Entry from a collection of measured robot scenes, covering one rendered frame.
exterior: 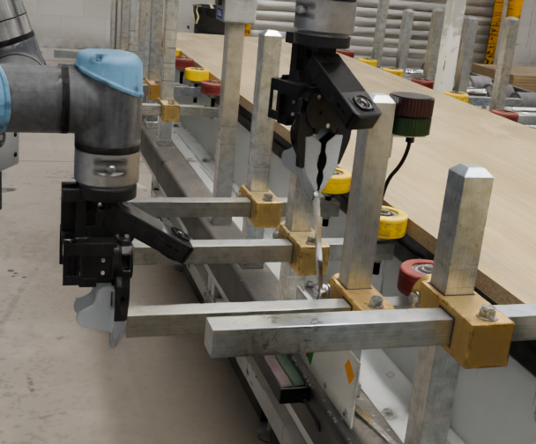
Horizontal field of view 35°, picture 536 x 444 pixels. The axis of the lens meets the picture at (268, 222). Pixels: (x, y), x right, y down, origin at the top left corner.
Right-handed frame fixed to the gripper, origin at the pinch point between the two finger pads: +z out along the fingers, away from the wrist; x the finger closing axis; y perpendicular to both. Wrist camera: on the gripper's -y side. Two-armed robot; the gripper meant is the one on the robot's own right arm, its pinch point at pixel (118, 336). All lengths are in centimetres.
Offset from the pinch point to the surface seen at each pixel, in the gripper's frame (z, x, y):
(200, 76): -7, -171, -47
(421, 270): -7.7, -0.2, -41.2
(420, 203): -7, -32, -57
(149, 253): -2.1, -23.6, -7.5
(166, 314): -3.4, 1.3, -5.6
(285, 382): 12.4, -7.1, -25.6
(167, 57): -14, -152, -32
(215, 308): -3.4, 0.3, -12.2
